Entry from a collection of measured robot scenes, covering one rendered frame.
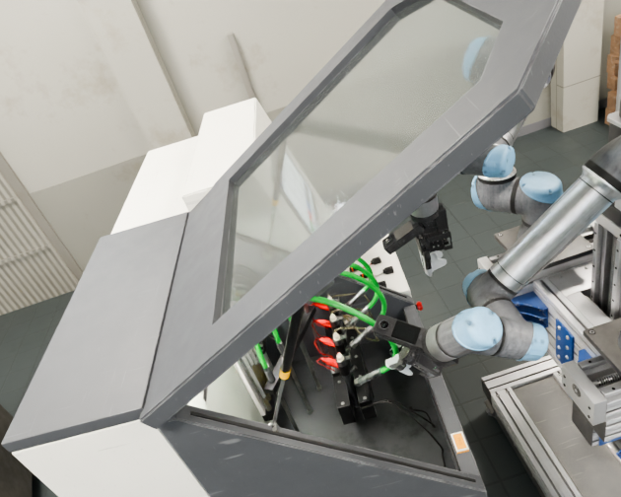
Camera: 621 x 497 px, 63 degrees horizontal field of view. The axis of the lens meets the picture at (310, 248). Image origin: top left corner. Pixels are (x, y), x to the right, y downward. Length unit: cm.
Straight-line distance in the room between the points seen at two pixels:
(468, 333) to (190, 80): 324
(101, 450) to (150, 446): 9
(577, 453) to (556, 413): 18
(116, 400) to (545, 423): 174
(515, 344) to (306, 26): 316
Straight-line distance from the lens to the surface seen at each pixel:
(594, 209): 107
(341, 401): 149
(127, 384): 105
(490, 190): 169
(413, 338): 108
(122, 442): 108
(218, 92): 390
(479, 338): 94
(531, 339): 103
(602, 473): 224
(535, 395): 241
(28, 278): 478
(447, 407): 147
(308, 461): 112
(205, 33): 382
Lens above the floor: 214
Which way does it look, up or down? 34 degrees down
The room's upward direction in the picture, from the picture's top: 19 degrees counter-clockwise
